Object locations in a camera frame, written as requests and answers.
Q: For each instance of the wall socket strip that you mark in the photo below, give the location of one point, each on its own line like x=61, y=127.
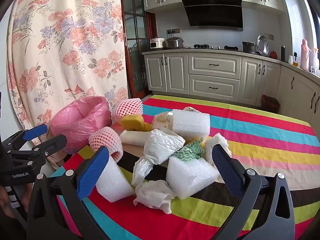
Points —
x=173, y=31

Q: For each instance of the silver pressure cooker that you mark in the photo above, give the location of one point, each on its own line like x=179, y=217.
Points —
x=174, y=43

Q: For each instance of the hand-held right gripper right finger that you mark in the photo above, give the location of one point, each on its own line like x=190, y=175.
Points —
x=226, y=170

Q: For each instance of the dark bin with red bag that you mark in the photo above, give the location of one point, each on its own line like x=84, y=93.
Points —
x=270, y=103

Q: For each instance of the green patterned cloth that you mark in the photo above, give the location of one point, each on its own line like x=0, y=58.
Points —
x=190, y=151

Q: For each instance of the pink lined waste bin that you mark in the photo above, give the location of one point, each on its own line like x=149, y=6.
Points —
x=82, y=125

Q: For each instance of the small white bottle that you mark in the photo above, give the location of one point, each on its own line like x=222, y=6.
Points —
x=290, y=60

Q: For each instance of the white cabinet drawer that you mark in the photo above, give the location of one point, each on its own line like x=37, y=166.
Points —
x=215, y=63
x=213, y=85

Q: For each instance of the striped tablecloth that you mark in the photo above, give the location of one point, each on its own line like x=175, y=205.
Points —
x=262, y=140

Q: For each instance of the floral curtain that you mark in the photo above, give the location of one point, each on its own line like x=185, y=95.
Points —
x=62, y=42

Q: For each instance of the dark pump dispenser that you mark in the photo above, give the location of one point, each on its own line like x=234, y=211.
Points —
x=295, y=58

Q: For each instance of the black bottle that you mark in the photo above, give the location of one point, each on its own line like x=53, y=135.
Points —
x=283, y=53

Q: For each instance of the wall socket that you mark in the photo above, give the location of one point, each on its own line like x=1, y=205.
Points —
x=269, y=36

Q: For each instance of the red teapot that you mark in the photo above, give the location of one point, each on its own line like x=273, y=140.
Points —
x=273, y=54

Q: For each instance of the white plastic bag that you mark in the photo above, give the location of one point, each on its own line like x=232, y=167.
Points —
x=162, y=145

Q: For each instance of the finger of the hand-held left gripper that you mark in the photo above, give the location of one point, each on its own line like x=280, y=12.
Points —
x=50, y=146
x=35, y=133

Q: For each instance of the wooden glass door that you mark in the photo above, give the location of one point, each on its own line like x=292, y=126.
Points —
x=135, y=55

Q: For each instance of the white base cabinets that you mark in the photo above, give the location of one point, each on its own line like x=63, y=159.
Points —
x=175, y=72

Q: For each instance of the pink thermos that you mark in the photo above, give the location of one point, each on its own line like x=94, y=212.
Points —
x=305, y=55

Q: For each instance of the black gas stove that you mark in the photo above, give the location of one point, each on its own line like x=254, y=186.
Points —
x=202, y=46

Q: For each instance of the pink foam fruit net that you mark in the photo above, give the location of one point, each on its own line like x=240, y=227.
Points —
x=125, y=108
x=105, y=137

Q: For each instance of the white foam wedge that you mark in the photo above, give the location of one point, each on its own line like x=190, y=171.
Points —
x=112, y=182

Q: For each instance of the black range hood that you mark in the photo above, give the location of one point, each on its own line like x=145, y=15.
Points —
x=215, y=12

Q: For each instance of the pale spray bottle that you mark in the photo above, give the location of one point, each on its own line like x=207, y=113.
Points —
x=315, y=60

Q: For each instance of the yellow sponge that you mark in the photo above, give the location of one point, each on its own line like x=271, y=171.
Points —
x=132, y=122

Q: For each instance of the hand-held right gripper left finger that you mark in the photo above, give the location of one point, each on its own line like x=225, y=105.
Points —
x=92, y=172

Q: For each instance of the grey cooking pot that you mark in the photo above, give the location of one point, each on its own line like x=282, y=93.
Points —
x=248, y=48

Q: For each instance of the white tissue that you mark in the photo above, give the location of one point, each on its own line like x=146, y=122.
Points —
x=217, y=141
x=152, y=195

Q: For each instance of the white foam block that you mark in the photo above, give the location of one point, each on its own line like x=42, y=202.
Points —
x=190, y=177
x=190, y=123

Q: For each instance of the steel pot lid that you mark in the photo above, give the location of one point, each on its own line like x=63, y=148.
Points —
x=263, y=45

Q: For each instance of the white rice cooker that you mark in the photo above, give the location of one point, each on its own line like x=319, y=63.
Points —
x=157, y=43

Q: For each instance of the beige paper roll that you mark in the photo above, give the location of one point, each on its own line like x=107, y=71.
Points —
x=135, y=137

